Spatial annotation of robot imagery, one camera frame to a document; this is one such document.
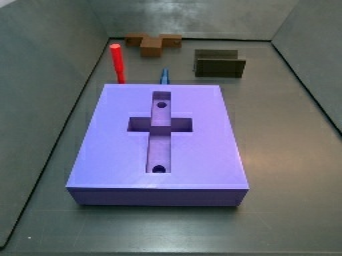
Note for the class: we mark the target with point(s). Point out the brown T-shaped block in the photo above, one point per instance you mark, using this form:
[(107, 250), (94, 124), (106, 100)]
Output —
[(151, 45)]

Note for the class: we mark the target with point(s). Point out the red cylinder peg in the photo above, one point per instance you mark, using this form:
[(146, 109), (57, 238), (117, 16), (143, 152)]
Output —
[(118, 62)]

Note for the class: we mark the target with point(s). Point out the blue peg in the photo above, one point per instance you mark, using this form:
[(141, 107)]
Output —
[(165, 79)]

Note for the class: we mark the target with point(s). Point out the purple board with cross slot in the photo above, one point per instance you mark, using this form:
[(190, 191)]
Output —
[(159, 149)]

